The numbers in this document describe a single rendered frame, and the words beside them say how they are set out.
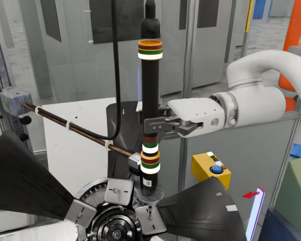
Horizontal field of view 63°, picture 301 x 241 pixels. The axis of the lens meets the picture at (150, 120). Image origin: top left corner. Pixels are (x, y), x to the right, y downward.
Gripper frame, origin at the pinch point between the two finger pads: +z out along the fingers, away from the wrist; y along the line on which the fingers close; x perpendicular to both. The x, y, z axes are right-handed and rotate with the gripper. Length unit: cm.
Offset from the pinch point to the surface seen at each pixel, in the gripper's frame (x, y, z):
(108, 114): -9.2, 24.6, 5.6
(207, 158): -40, 33, -37
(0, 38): 10, 58, 37
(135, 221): -23.6, -4.2, 4.8
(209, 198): -29.5, 2.2, -19.0
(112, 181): -21.8, 8.7, 7.8
